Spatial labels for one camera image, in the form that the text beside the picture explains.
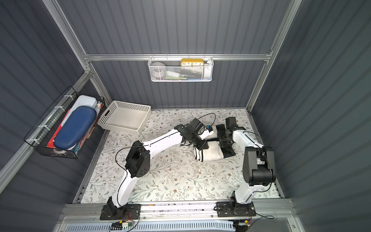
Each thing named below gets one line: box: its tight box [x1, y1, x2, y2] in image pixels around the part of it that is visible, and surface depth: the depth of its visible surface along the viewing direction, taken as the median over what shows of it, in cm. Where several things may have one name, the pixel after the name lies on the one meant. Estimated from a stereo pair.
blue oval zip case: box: [53, 105, 98, 149], surface depth 69 cm
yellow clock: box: [180, 58, 205, 67], surface depth 89 cm
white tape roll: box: [150, 61, 166, 79], surface depth 88 cm
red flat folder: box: [46, 109, 72, 149], surface depth 69 cm
